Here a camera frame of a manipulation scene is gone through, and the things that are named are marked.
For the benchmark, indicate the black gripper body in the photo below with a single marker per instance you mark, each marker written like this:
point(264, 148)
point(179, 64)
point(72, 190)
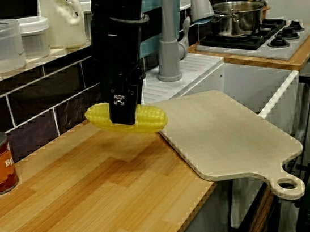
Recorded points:
point(117, 55)

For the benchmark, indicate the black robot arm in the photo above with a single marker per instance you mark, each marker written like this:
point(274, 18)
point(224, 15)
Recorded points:
point(117, 1)

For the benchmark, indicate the steel cooking pot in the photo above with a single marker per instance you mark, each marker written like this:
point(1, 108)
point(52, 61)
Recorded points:
point(242, 18)

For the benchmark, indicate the grey toy stove top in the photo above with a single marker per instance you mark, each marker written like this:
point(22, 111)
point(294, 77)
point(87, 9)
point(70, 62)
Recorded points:
point(278, 52)

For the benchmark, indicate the yellow toy corn cob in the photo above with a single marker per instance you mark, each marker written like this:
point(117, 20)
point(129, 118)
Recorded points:
point(152, 120)

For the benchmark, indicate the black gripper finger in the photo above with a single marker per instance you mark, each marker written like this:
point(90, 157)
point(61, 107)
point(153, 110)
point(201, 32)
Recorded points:
point(124, 108)

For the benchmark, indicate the grey toy faucet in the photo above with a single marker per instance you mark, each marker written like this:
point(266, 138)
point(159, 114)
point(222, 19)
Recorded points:
point(170, 56)

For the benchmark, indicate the white plastic jug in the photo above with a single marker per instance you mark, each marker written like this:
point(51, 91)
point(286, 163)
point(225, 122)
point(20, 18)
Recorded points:
point(60, 22)

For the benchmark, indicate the black burner grate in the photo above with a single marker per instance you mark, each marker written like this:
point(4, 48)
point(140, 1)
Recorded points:
point(248, 41)

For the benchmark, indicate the white toy sink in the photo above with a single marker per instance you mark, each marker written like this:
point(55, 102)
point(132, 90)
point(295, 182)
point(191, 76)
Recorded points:
point(194, 65)

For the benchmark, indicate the light wooden cutting board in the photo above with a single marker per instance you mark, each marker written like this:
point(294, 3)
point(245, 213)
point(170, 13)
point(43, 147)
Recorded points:
point(226, 138)

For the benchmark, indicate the black stove knob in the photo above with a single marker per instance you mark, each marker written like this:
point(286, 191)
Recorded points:
point(296, 26)
point(278, 42)
point(287, 34)

